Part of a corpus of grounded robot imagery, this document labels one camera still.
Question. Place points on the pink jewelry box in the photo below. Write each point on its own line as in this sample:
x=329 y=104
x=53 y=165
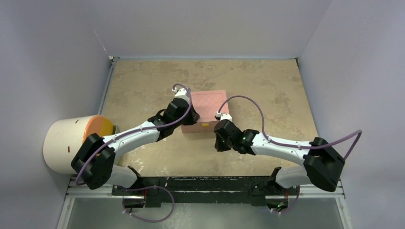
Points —
x=206 y=104

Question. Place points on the aluminium rail frame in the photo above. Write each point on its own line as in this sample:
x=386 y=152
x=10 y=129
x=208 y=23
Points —
x=74 y=191

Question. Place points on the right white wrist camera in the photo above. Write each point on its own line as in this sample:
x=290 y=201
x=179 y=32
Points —
x=222 y=116

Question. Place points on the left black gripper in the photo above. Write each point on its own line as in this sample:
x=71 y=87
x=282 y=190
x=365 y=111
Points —
x=193 y=117

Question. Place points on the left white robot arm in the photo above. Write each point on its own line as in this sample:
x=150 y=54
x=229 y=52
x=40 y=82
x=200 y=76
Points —
x=95 y=161

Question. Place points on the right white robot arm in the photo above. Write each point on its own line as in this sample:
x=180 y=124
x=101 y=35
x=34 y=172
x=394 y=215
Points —
x=316 y=162

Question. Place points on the white cylinder orange lid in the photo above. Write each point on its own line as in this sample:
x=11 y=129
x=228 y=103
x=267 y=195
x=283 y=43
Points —
x=65 y=137

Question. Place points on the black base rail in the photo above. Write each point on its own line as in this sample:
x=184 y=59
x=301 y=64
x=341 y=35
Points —
x=257 y=191

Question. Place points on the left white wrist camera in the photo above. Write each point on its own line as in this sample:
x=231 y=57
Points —
x=182 y=93

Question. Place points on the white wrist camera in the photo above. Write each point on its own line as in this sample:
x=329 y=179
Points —
x=182 y=93
x=222 y=116

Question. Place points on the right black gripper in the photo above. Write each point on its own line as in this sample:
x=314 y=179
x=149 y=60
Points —
x=219 y=139

